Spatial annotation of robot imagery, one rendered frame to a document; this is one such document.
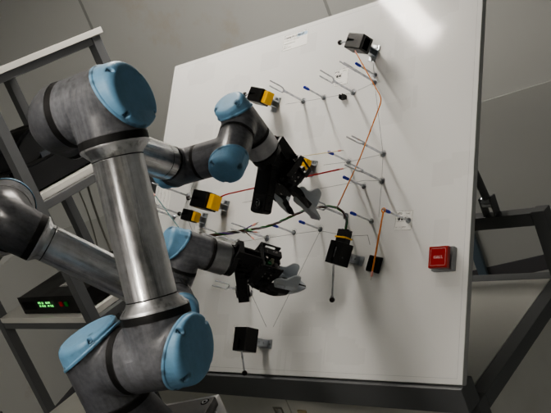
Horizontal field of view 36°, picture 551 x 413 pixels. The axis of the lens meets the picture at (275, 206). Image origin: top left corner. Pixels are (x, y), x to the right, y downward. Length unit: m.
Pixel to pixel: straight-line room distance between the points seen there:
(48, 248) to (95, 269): 0.10
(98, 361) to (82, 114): 0.40
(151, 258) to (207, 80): 1.47
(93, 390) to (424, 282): 0.86
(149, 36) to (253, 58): 1.78
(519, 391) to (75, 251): 1.10
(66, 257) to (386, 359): 0.79
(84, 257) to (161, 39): 2.77
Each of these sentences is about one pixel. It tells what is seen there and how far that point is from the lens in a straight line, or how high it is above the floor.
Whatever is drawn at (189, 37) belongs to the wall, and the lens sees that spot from 4.28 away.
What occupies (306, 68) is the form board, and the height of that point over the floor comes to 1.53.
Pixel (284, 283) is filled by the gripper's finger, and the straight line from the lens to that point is 1.92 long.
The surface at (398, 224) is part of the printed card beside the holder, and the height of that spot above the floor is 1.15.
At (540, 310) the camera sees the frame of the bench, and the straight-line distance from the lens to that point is 2.24.
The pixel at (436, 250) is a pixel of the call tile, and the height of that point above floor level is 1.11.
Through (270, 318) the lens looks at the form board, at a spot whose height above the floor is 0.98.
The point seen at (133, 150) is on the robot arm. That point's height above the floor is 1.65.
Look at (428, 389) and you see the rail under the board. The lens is 1.93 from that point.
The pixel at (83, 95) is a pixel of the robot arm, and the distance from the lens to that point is 1.36.
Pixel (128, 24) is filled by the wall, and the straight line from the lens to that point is 4.40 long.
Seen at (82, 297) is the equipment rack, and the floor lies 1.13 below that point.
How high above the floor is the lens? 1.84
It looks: 15 degrees down
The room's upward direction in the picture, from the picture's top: 22 degrees counter-clockwise
